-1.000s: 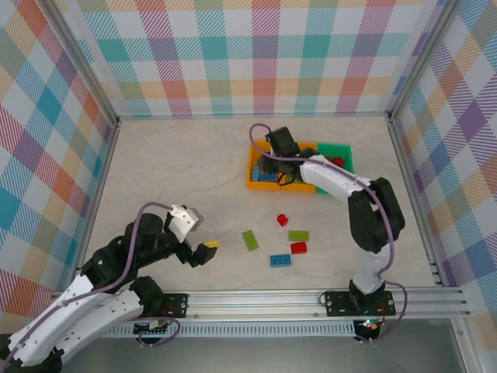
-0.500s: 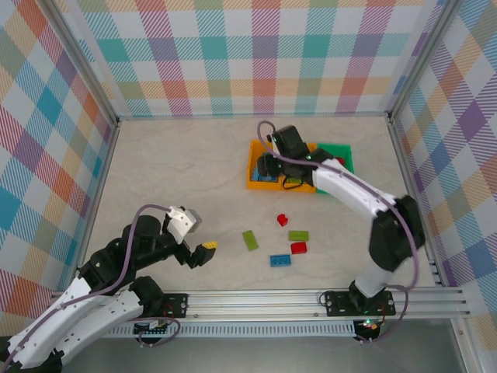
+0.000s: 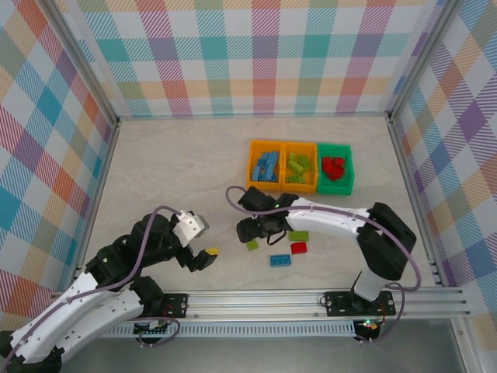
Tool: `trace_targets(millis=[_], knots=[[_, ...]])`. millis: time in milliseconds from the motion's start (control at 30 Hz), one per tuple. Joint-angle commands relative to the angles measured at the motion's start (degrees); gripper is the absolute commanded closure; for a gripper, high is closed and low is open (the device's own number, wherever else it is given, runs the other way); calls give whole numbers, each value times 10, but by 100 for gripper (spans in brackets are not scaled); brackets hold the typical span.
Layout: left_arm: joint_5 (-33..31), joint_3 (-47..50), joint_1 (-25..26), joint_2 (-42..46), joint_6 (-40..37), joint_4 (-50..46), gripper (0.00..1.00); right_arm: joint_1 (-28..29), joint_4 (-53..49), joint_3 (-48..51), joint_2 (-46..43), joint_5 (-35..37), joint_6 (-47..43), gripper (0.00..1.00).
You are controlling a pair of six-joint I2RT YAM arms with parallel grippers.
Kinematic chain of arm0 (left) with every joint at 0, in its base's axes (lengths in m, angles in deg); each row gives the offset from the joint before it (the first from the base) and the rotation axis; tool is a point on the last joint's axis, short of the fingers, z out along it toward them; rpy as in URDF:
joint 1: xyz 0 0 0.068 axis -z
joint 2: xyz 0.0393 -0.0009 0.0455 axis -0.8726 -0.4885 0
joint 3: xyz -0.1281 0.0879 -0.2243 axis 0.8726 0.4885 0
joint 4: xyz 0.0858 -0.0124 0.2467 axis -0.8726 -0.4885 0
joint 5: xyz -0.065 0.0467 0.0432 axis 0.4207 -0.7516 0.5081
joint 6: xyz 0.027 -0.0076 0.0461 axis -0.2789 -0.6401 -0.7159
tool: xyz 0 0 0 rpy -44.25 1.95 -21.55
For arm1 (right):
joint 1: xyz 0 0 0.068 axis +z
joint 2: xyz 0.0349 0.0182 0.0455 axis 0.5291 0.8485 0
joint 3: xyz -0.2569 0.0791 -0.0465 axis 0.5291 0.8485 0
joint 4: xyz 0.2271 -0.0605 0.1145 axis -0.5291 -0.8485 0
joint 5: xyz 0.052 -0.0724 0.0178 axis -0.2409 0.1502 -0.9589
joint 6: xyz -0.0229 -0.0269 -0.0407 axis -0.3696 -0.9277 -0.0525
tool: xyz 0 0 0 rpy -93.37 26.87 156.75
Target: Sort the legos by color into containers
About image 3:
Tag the long green lego brick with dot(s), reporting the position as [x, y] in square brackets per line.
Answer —
[301, 236]

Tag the small blue lego brick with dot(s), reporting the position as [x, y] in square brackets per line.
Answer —
[261, 163]

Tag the small green lego brick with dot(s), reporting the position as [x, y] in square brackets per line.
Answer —
[292, 157]

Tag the red lego brick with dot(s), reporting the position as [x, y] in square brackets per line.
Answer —
[330, 161]
[336, 176]
[340, 163]
[327, 170]
[298, 248]

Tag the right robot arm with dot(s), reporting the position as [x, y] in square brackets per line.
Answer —
[330, 217]

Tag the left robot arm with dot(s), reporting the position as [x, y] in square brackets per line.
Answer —
[77, 311]

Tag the thin green lego plate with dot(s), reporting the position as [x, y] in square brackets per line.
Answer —
[252, 245]

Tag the orange plastic bin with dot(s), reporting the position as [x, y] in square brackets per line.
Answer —
[264, 185]
[299, 187]

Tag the green plastic bin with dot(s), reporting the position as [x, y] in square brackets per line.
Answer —
[334, 188]

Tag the small black electronics board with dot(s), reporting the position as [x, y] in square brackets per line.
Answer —
[369, 328]
[153, 328]

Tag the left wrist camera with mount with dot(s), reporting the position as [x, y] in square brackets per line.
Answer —
[188, 229]

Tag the aluminium front rail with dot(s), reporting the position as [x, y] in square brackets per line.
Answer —
[252, 303]

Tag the aluminium side rail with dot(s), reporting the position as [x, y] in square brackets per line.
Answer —
[97, 194]
[414, 194]

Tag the aluminium frame post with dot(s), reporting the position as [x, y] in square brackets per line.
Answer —
[92, 66]
[421, 58]

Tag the aluminium frame leg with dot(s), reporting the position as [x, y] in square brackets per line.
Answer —
[464, 346]

